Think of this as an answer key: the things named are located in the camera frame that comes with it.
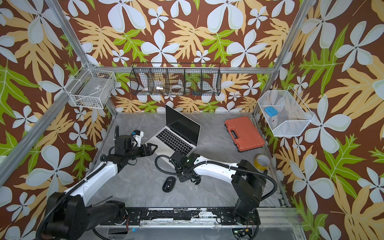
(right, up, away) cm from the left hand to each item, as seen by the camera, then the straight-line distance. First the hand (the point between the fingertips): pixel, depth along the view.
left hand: (153, 142), depth 86 cm
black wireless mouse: (+10, -23, -3) cm, 25 cm away
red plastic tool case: (+58, +4, +14) cm, 60 cm away
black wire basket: (+10, +41, +12) cm, 44 cm away
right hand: (+18, -18, -1) cm, 25 cm away
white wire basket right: (+76, +15, -9) cm, 78 cm away
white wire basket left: (-36, +31, 0) cm, 47 cm away
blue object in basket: (+69, +18, 0) cm, 71 cm away
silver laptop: (+15, +4, +22) cm, 27 cm away
